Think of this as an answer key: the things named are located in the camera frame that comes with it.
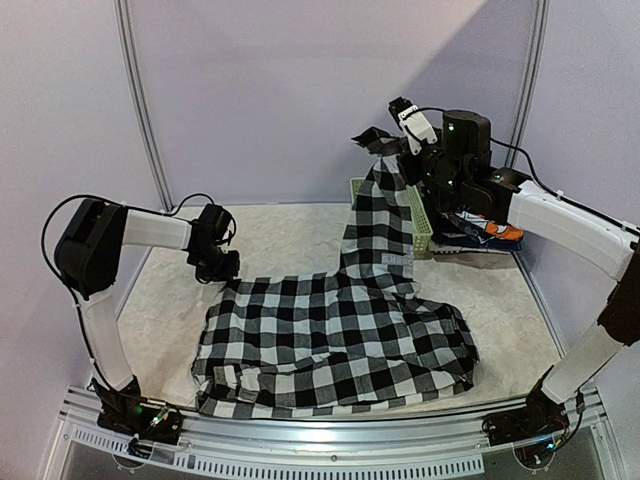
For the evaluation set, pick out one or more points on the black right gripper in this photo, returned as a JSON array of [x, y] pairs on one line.
[[407, 163]]

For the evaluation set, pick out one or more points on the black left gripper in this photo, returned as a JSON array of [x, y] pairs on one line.
[[231, 270]]

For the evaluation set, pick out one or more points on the black white patterned garment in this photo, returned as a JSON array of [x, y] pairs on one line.
[[357, 339]]

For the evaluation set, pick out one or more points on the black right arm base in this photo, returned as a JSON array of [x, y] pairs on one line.
[[539, 416]]

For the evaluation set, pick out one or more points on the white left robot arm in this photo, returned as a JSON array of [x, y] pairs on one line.
[[87, 259]]

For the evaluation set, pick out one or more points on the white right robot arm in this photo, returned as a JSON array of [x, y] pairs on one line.
[[584, 267]]

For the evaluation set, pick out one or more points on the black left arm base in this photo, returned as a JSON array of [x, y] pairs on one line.
[[128, 412]]

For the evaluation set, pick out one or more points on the dark folded clothes stack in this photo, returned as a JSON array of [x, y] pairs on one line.
[[448, 239]]

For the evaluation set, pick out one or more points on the pale green plastic laundry basket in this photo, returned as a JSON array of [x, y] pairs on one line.
[[422, 229]]

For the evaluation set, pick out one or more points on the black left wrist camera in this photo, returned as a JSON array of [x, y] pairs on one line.
[[214, 226]]

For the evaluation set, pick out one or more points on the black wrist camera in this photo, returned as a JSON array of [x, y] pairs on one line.
[[214, 226], [461, 133]]

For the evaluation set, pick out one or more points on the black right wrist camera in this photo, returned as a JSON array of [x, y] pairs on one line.
[[461, 133]]

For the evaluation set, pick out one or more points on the right corner wall post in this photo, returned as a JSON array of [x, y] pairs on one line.
[[531, 70]]

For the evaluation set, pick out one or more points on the corner wall post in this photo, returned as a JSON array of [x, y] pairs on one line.
[[531, 70], [140, 104]]

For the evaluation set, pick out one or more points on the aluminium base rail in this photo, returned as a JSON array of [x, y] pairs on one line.
[[446, 444]]

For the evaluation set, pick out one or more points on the left corner wall post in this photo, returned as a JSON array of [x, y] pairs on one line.
[[140, 104]]

